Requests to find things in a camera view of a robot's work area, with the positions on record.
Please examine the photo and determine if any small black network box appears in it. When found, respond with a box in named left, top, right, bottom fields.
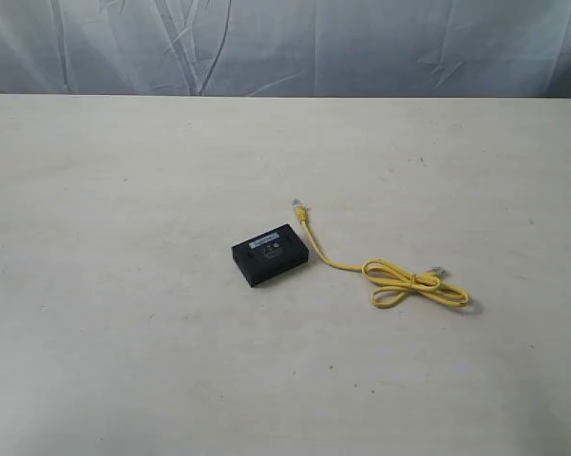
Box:
left=231, top=224, right=310, bottom=288

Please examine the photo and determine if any yellow ethernet cable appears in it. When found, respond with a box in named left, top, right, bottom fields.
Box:
left=291, top=199, right=472, bottom=310

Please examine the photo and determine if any white backdrop curtain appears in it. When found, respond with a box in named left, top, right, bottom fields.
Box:
left=0, top=1, right=571, bottom=98

